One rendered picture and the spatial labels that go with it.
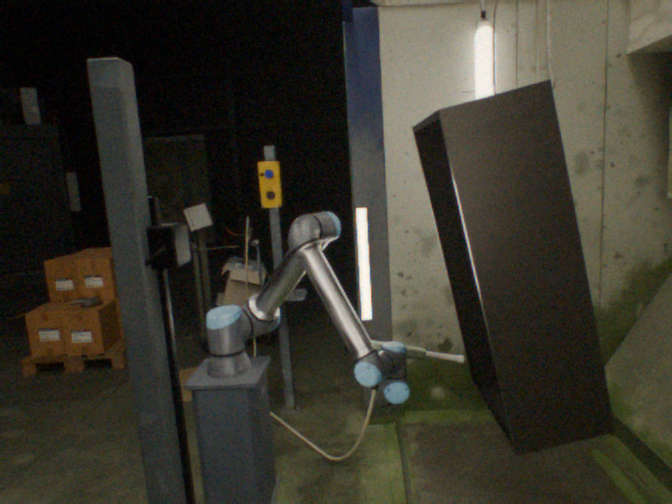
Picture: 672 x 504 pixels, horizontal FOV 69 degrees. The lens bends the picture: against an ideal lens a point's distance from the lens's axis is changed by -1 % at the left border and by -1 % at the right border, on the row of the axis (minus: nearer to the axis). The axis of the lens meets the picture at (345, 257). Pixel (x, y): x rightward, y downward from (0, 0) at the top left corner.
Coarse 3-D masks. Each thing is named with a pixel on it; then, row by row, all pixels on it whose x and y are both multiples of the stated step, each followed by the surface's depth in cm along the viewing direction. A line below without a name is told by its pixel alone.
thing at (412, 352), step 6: (372, 342) 211; (378, 342) 212; (378, 348) 210; (408, 348) 212; (414, 348) 213; (420, 348) 214; (408, 354) 212; (414, 354) 212; (420, 354) 212; (426, 354) 213; (432, 354) 214; (438, 354) 214; (444, 354) 215; (450, 354) 216; (462, 360) 215; (378, 384) 214
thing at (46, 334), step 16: (48, 304) 419; (64, 304) 416; (32, 320) 390; (48, 320) 391; (32, 336) 392; (48, 336) 393; (64, 336) 395; (32, 352) 394; (48, 352) 395; (64, 352) 397
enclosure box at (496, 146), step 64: (448, 128) 150; (512, 128) 150; (448, 192) 213; (512, 192) 154; (448, 256) 218; (512, 256) 157; (576, 256) 157; (512, 320) 161; (576, 320) 161; (512, 384) 165; (576, 384) 165; (512, 448) 173
